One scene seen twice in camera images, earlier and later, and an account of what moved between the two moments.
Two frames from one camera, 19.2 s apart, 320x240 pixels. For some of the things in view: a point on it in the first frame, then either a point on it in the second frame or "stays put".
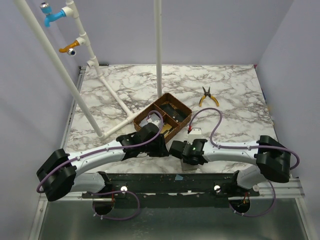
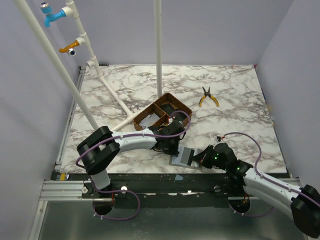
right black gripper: x=175 y=149 to x=202 y=157
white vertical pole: x=159 y=48 stays put
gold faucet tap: x=70 y=49 stays put
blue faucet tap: x=50 y=16 stays put
